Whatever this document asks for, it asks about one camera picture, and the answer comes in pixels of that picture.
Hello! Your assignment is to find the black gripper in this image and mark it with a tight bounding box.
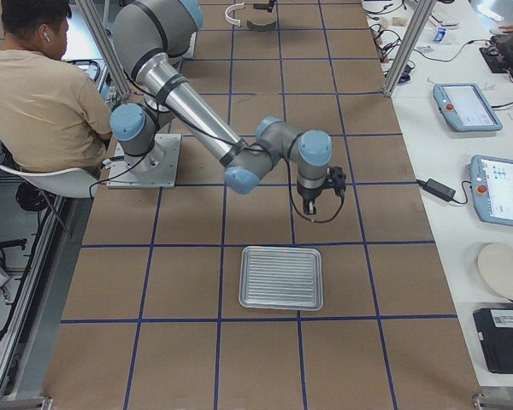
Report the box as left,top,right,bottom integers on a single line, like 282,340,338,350
297,166,346,214

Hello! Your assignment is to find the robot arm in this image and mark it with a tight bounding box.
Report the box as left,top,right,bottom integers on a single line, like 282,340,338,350
110,1,346,220

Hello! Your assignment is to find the silver ribbed metal tray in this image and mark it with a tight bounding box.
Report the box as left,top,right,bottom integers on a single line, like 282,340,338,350
239,246,324,311

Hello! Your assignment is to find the black power adapter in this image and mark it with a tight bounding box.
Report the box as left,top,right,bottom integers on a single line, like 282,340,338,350
416,179,468,205

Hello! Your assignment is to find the upper teach pendant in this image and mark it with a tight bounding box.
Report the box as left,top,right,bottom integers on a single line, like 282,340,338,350
433,83,503,132

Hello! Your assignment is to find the teach pendant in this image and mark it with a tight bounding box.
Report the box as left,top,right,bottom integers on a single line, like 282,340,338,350
469,155,513,226
433,83,503,132

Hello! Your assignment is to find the green brake shoe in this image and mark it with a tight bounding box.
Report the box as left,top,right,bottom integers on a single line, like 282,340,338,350
246,20,277,32

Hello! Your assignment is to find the lower teach pendant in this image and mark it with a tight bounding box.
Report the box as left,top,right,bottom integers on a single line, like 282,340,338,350
469,155,513,226

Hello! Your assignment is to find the beige round plate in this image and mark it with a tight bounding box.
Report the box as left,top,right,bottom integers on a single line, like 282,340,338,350
477,243,513,301

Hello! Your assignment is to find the aluminium pillar right side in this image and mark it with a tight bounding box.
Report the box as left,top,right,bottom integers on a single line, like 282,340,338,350
383,0,435,97

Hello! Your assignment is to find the black laptop with label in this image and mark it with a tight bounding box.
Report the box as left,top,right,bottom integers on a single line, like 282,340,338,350
473,308,513,374

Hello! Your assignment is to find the white plastic chair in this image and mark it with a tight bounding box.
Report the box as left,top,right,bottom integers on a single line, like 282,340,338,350
0,164,100,240

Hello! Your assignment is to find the seated person beige shirt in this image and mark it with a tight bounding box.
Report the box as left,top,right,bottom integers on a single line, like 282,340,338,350
0,1,112,174

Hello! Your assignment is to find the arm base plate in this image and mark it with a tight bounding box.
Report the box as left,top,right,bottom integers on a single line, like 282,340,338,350
106,133,182,189

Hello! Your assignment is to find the white curved plastic bracket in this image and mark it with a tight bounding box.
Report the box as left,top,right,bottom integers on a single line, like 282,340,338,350
224,3,245,27

